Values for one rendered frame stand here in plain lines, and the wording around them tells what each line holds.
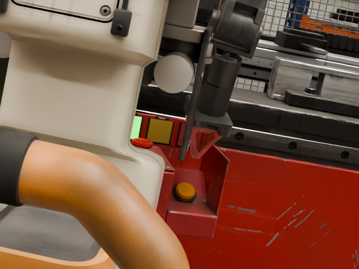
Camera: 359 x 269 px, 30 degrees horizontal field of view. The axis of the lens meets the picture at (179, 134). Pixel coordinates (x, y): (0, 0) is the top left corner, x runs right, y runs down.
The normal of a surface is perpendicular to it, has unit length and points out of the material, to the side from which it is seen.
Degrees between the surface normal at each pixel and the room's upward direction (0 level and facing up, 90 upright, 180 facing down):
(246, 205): 90
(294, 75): 90
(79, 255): 0
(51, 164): 53
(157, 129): 90
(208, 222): 90
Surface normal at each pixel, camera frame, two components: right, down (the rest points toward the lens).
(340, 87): 0.07, 0.23
